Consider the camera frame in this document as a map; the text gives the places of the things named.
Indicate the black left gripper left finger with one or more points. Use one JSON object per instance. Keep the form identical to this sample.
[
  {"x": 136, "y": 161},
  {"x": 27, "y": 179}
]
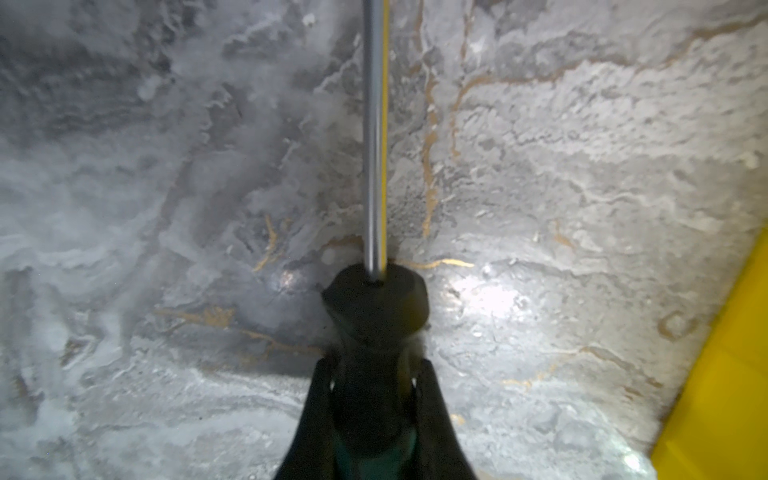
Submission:
[{"x": 311, "y": 454}]

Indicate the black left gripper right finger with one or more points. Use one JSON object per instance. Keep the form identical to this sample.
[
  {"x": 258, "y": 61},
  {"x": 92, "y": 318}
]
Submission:
[{"x": 438, "y": 454}]

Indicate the green black handled screwdriver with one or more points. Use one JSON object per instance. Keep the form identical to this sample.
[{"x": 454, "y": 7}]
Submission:
[{"x": 376, "y": 309}]

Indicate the yellow plastic bin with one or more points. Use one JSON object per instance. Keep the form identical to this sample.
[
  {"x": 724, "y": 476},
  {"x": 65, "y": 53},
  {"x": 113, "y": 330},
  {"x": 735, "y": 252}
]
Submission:
[{"x": 718, "y": 427}]

